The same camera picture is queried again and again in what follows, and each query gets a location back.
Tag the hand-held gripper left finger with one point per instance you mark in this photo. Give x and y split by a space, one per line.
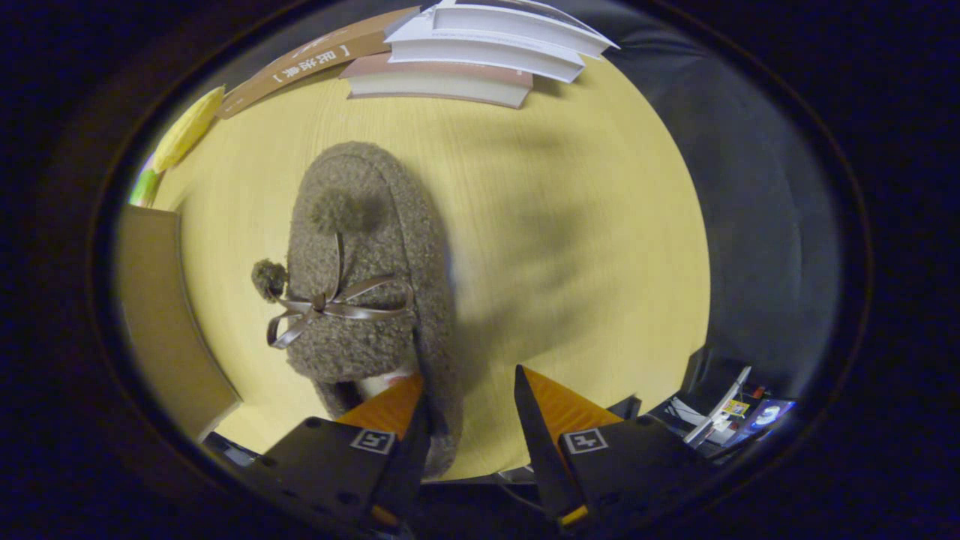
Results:
409 465

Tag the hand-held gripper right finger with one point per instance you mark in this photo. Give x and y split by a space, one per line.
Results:
540 450

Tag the brown fuzzy shoe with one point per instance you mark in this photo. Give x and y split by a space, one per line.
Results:
360 247

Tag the beige fabric storage box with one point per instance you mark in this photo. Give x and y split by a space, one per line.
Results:
157 322

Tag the dark clutter pile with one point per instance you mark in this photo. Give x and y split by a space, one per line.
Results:
675 416

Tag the blue glowing screen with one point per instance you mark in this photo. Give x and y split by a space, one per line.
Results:
769 416

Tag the pink cover book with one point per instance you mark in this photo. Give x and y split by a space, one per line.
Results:
435 86

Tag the pink green plush toy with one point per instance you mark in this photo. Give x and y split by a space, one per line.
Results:
146 187

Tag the yellow plush toy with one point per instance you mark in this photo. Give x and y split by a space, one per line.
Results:
187 127

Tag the brown book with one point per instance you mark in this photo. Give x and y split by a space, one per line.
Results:
315 56

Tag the white portrait cover book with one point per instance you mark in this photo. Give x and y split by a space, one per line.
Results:
510 19

